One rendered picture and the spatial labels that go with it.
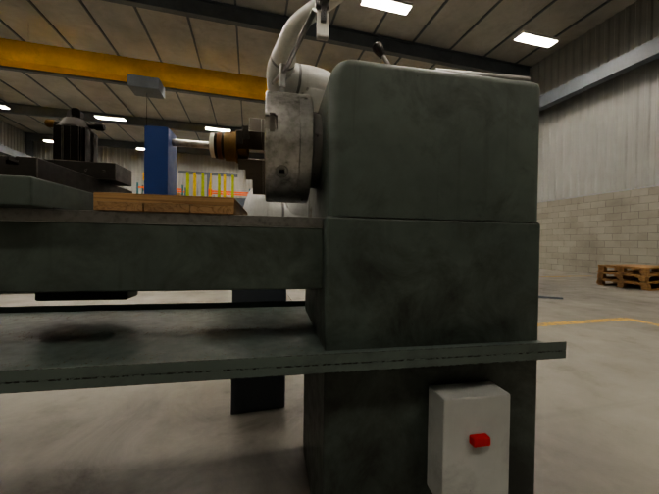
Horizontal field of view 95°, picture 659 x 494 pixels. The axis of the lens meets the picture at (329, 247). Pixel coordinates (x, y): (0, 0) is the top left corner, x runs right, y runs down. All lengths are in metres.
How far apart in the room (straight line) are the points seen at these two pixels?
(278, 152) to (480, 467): 0.91
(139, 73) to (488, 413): 12.41
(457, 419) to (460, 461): 0.10
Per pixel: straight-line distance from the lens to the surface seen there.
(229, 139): 0.95
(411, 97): 0.87
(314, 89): 1.47
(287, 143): 0.82
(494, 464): 0.98
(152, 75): 12.46
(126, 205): 0.83
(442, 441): 0.88
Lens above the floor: 0.80
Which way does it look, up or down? 1 degrees down
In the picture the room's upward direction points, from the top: 1 degrees clockwise
